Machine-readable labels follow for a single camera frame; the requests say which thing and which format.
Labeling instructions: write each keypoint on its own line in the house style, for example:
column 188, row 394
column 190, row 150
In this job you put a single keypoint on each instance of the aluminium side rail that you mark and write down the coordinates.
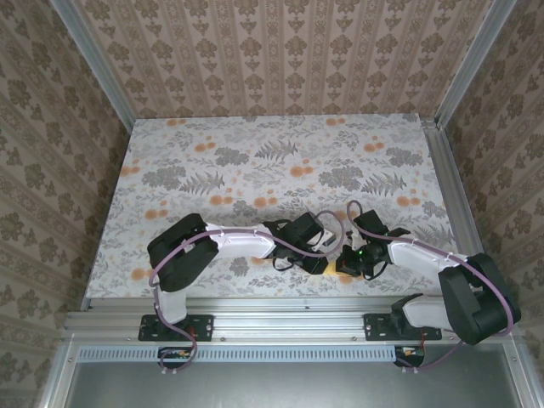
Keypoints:
column 459, row 191

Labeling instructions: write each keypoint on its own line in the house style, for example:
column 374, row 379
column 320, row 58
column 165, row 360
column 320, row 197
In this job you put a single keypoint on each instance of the grey metal sheet panel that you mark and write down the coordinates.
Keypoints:
column 289, row 387

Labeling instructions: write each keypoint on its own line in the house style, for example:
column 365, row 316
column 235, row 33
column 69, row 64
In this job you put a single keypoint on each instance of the aluminium frame rail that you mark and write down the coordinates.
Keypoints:
column 289, row 319

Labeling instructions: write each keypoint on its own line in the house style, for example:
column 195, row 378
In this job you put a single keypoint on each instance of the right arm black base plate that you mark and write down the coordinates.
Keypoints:
column 376, row 329

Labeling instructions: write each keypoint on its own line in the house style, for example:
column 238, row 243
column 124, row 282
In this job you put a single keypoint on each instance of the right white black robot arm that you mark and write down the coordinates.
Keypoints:
column 480, row 306

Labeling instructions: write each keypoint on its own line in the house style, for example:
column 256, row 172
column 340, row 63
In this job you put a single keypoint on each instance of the floral patterned table cover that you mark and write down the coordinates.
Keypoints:
column 212, row 136

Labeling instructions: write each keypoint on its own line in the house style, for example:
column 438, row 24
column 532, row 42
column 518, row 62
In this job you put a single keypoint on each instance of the aluminium corner post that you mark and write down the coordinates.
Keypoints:
column 472, row 59
column 98, row 68

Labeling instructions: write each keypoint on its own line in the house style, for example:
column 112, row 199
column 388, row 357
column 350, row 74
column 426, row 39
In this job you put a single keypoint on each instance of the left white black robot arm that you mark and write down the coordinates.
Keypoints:
column 183, row 259

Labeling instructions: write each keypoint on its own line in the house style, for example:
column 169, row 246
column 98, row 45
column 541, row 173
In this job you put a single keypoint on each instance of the yellow cloth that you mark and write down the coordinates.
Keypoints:
column 332, row 269

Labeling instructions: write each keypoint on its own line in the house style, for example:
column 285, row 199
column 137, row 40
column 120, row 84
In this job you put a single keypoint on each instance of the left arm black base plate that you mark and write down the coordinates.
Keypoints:
column 204, row 327

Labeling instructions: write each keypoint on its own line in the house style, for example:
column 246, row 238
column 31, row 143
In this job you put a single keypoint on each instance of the black controller board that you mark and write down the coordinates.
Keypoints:
column 170, row 360
column 414, row 359

